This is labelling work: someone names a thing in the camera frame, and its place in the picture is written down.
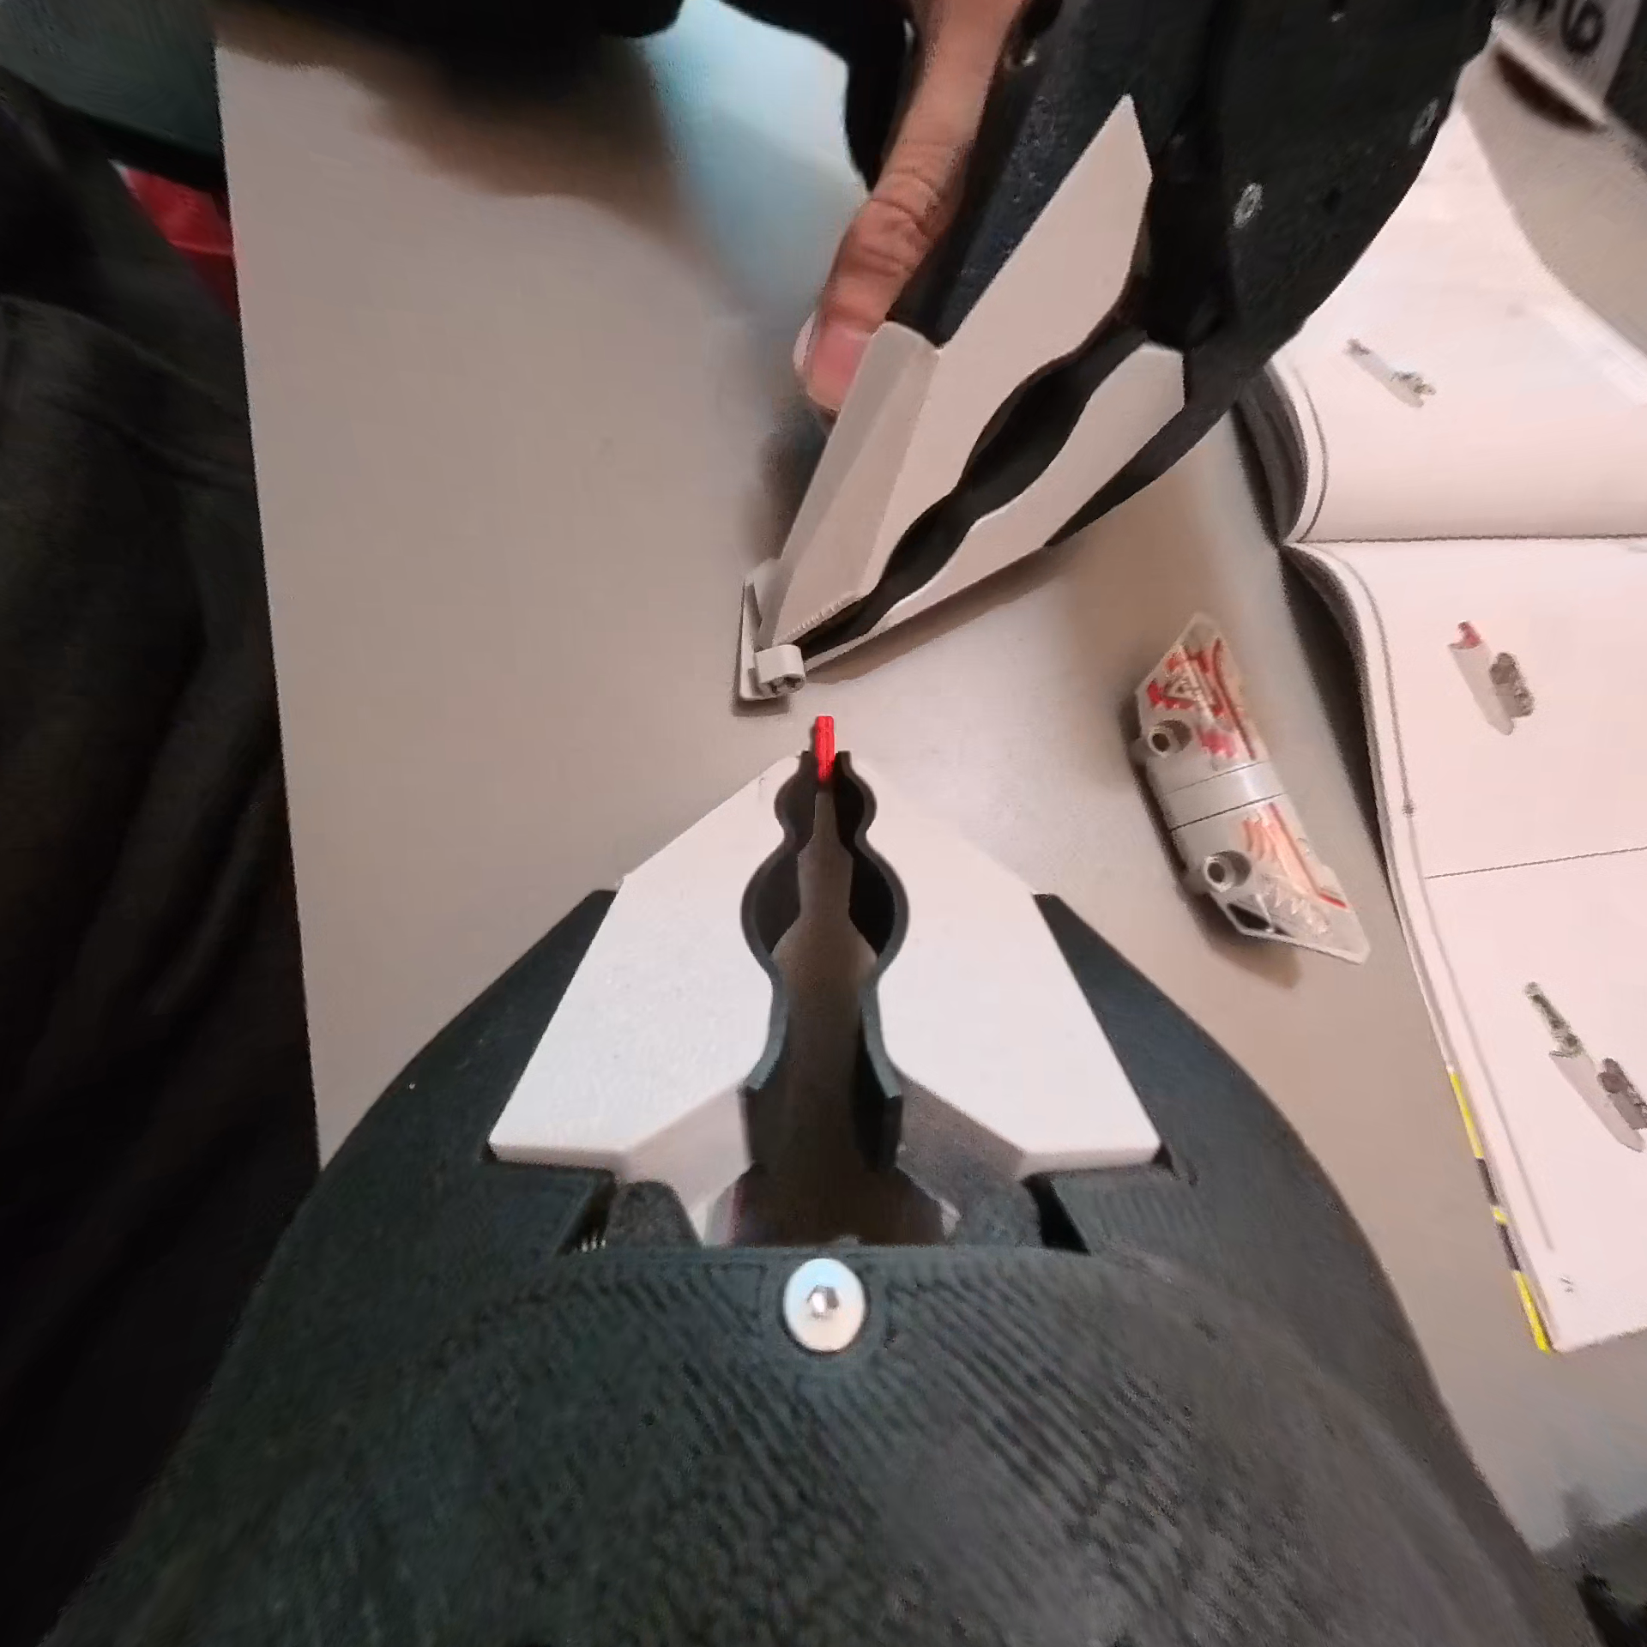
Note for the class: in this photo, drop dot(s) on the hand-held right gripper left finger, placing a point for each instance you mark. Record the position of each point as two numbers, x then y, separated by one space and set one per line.
619 1030

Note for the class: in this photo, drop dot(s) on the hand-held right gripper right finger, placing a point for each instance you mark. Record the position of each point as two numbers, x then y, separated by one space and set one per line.
1017 1030

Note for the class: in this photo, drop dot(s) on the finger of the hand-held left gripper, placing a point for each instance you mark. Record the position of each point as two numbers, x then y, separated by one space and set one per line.
1017 310
1094 438

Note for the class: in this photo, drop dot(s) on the small red toy pin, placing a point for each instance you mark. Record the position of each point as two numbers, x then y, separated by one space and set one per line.
824 747

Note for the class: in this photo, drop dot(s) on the small grey toy connector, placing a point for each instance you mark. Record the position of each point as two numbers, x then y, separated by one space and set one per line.
776 663

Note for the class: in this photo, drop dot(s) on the grey desk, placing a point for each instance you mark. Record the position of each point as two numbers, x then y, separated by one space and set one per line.
516 516

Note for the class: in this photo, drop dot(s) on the person's left hand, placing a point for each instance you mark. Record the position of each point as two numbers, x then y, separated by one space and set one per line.
888 233

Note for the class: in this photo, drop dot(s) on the grey printed toy piece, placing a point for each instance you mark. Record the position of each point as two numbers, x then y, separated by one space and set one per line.
1229 799

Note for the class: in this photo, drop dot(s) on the open instruction booklet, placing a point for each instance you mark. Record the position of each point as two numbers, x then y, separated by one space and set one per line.
1506 721

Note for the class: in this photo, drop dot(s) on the person's dark clothing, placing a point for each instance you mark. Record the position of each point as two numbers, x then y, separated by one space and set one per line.
116 773

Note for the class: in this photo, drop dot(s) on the red object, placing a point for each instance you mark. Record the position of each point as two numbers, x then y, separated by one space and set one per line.
181 233

